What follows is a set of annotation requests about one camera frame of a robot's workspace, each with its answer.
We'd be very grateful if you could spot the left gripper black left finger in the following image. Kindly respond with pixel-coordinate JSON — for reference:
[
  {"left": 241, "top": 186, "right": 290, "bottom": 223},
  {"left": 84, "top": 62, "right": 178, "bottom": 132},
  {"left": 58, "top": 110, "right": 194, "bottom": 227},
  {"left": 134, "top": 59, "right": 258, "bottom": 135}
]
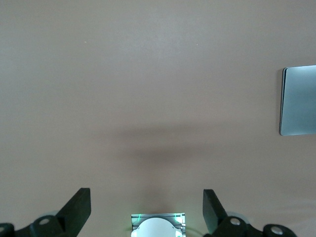
[{"left": 29, "top": 188, "right": 91, "bottom": 237}]

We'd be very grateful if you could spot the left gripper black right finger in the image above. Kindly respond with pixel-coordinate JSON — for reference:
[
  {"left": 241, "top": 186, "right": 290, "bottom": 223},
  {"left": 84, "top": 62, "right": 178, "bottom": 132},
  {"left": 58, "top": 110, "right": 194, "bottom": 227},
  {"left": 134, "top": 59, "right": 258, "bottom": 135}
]
[{"left": 203, "top": 189, "right": 257, "bottom": 237}]

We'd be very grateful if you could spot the grey laptop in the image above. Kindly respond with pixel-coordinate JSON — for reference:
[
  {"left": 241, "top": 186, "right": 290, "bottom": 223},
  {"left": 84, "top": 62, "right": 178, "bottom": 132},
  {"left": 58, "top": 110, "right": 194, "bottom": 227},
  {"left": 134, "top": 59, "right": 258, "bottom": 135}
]
[{"left": 278, "top": 65, "right": 316, "bottom": 137}]

